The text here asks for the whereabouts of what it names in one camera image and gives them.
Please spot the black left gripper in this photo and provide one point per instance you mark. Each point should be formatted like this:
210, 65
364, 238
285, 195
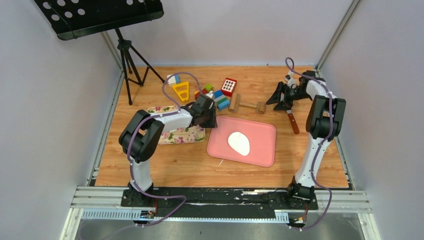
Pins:
213, 123

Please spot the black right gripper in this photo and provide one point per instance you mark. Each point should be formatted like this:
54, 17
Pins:
282, 105

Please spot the wooden dough roller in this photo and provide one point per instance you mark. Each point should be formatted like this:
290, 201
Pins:
236, 102

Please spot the pink rectangular tray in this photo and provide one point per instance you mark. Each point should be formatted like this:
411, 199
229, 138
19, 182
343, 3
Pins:
262, 137

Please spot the white dough ball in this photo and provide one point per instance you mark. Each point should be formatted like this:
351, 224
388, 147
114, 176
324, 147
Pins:
239, 143

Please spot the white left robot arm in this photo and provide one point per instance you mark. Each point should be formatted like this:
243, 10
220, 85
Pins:
140, 138

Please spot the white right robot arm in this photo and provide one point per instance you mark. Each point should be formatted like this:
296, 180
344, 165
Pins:
323, 124

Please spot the metal dough scraper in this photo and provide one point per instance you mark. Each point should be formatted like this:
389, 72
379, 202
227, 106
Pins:
292, 119

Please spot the flat white dough wrapper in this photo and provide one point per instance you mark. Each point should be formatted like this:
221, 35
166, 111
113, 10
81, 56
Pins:
172, 136

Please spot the blue green white brick stack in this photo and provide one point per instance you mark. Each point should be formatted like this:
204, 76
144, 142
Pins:
221, 100

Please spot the red toy brick car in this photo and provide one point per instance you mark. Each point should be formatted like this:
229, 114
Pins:
208, 90

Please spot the floral rectangular tray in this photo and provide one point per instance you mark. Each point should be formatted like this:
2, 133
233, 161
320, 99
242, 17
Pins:
187, 135

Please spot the red window toy brick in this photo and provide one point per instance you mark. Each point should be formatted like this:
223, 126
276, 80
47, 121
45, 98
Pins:
228, 87

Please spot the white and blue toy block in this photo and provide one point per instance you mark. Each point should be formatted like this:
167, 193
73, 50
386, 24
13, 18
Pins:
173, 79

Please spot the black tripod stand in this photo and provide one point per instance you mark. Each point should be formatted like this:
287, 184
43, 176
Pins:
131, 74

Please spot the black perforated stand shelf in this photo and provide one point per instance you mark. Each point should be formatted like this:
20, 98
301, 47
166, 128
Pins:
72, 19

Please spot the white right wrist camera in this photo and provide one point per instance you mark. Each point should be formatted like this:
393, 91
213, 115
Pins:
291, 82

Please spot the yellow triangular toy frame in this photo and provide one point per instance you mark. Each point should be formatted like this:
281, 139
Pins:
182, 90

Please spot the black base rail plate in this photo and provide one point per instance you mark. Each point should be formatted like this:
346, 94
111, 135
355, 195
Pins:
214, 201

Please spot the white slotted cable duct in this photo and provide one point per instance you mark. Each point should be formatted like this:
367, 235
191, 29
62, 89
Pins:
144, 215

